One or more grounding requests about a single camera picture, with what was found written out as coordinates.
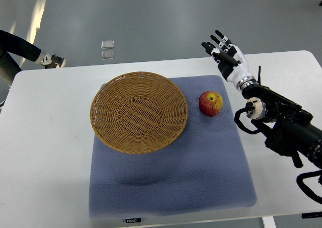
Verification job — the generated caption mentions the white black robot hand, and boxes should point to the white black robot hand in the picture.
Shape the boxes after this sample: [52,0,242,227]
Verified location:
[201,30,257,92]

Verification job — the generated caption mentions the red yellow apple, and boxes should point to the red yellow apple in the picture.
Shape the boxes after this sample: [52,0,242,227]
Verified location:
[198,91,223,117]

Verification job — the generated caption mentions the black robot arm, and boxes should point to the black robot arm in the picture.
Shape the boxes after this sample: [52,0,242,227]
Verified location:
[234,78,321,168]

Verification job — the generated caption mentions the woven wicker basket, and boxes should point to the woven wicker basket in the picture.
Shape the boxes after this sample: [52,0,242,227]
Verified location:
[90,71,188,155]

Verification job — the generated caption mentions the blue grey cloth mat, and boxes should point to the blue grey cloth mat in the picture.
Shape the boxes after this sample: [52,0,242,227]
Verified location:
[89,75,257,219]

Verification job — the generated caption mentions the upper floor plate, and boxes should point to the upper floor plate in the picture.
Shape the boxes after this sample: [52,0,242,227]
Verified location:
[101,40,114,49]

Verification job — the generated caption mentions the floor plate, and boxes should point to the floor plate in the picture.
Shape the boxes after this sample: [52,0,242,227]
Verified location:
[101,50,115,60]
[101,40,114,49]

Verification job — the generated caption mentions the lower floor plate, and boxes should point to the lower floor plate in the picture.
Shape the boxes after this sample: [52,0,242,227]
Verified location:
[101,50,115,60]

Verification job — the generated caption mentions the white table leg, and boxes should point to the white table leg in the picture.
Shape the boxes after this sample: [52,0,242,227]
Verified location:
[262,216,277,228]

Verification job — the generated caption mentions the white sneaker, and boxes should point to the white sneaker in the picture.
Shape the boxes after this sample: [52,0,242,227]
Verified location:
[41,54,66,69]

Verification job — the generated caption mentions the black label tag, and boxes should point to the black label tag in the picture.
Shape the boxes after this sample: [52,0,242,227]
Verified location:
[125,218,141,223]

